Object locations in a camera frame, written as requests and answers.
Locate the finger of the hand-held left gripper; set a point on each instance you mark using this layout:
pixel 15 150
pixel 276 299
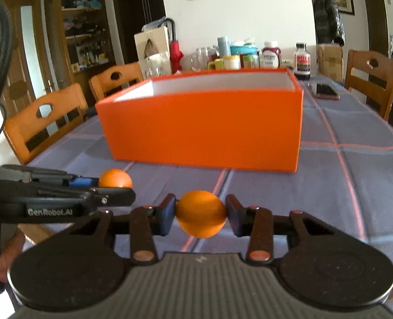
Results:
pixel 116 197
pixel 82 182

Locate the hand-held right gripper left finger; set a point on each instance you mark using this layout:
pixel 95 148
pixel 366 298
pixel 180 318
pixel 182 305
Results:
pixel 168 216

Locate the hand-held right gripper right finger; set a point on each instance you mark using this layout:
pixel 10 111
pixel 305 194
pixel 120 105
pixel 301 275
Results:
pixel 235 216

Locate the small tangerine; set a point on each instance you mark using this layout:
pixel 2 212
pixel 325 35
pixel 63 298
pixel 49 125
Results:
pixel 115 178
pixel 201 214

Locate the orange cardboard box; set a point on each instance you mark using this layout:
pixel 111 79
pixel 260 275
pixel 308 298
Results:
pixel 203 133

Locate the person's left hand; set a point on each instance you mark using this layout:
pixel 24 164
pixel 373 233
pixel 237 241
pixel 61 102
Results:
pixel 2 265

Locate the wooden dining chair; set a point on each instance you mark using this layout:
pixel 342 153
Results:
pixel 27 123
pixel 116 79
pixel 372 73

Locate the wooden door glass pane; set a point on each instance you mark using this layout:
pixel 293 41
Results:
pixel 34 56

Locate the dark wooden shelf cabinet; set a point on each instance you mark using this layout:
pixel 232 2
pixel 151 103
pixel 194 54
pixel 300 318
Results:
pixel 83 30

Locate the green mug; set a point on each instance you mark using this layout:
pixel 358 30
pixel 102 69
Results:
pixel 215 64

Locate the yellow-lid white jar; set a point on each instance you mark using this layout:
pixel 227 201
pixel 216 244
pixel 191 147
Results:
pixel 231 63

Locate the smartphone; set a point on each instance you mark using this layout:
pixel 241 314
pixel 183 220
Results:
pixel 325 91

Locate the green-lid jar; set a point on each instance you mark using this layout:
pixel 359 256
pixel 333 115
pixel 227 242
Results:
pixel 248 62

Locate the red umbrella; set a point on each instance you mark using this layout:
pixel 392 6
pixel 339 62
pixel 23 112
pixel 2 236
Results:
pixel 176 55

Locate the printed white paper bag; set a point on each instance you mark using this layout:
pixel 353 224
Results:
pixel 151 41

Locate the clear drinking glass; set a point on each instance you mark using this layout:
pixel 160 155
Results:
pixel 200 59

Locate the dark red supplement bottle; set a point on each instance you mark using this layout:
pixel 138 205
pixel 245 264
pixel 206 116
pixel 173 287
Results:
pixel 271 56

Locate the teal stacked bowls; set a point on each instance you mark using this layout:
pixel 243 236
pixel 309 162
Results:
pixel 244 50

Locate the dark bottle white cap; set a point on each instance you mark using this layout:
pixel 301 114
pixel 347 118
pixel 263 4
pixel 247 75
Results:
pixel 302 63

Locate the blue-grey thermos bottle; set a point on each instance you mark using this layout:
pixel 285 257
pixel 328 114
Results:
pixel 223 46

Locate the brown cardboard box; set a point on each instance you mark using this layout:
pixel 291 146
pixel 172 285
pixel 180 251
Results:
pixel 330 63

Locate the dark door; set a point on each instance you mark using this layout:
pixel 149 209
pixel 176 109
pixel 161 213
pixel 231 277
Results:
pixel 136 10

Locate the hanging dark jacket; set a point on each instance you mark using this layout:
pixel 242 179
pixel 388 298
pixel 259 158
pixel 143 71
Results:
pixel 327 16

